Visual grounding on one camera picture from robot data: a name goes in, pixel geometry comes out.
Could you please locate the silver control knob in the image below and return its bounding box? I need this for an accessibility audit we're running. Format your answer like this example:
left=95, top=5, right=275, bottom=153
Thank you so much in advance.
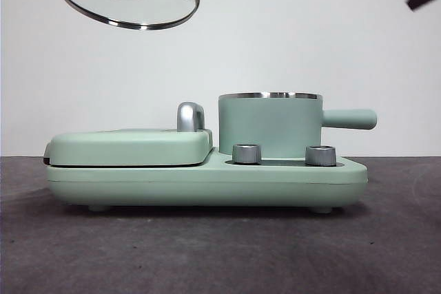
left=305, top=145, right=337, bottom=167
left=232, top=143, right=262, bottom=165

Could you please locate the mint green griddle cover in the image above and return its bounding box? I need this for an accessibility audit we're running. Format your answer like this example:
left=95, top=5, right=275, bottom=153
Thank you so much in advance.
left=43, top=127, right=214, bottom=168

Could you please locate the mint green breakfast machine base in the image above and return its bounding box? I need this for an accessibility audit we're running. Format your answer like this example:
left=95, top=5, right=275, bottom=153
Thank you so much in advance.
left=46, top=146, right=369, bottom=213

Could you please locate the mint green pot with handle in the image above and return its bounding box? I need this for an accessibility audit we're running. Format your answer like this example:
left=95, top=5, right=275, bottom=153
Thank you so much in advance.
left=218, top=91, right=378, bottom=157

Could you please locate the chrome griddle cover handle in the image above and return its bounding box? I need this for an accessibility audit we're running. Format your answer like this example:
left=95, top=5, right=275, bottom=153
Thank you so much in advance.
left=176, top=101, right=207, bottom=133

